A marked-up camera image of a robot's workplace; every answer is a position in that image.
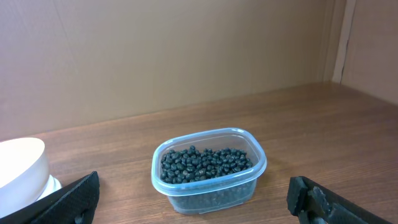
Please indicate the clear plastic bean container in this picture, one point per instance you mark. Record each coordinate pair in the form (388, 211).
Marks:
(212, 194)

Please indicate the white digital kitchen scale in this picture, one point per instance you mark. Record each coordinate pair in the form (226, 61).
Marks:
(51, 186)

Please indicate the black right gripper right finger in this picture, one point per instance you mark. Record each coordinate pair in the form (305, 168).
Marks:
(312, 203)

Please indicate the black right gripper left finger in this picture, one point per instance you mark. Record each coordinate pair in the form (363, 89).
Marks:
(74, 203)

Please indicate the black beans in container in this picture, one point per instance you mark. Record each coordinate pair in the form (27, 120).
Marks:
(191, 165)

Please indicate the white bowl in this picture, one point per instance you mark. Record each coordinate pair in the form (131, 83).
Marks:
(24, 173)

